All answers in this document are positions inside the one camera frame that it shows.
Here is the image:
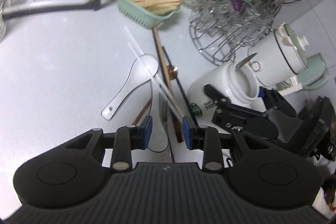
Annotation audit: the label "green plastic basket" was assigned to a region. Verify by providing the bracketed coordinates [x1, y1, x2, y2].
[114, 0, 181, 29]

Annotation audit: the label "white ceramic jar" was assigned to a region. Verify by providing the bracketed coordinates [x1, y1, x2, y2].
[187, 63, 261, 125]

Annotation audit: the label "gold metal spoon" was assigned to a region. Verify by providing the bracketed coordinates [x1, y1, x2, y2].
[167, 66, 179, 81]

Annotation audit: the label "black chopstick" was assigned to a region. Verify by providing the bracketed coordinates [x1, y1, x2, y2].
[162, 46, 198, 128]

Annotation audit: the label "white electric kettle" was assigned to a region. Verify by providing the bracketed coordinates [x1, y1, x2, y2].
[253, 22, 310, 88]

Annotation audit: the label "mint green jug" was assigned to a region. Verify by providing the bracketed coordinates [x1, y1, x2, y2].
[298, 53, 330, 92]

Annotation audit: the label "textured glass mug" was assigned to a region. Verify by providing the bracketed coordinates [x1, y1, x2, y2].
[0, 7, 6, 41]

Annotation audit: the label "white ceramic spoon dark rim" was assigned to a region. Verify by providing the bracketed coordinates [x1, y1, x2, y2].
[101, 53, 160, 121]
[133, 77, 171, 154]

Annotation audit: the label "wooden chopstick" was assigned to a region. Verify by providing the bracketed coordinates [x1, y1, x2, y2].
[152, 27, 184, 143]

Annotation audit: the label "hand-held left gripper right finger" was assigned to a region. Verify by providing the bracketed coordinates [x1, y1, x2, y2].
[182, 116, 268, 170]

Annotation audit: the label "white chopstick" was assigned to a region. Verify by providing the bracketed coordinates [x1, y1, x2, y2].
[127, 28, 184, 117]
[129, 42, 181, 121]

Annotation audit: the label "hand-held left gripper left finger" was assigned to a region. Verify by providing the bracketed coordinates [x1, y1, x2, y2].
[63, 116, 153, 170]

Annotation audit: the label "dark brown patterned chopstick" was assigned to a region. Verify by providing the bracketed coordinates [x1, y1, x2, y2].
[132, 98, 152, 125]

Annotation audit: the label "large metal spoon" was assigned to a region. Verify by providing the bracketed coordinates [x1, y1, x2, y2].
[236, 53, 259, 71]

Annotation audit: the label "purple lidded cup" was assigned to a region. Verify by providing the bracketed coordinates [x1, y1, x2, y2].
[228, 0, 246, 14]

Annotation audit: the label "wire glass rack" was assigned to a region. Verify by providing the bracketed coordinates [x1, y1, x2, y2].
[189, 0, 276, 65]

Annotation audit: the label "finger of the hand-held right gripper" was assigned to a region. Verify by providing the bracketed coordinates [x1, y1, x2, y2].
[204, 84, 268, 132]
[259, 87, 282, 109]

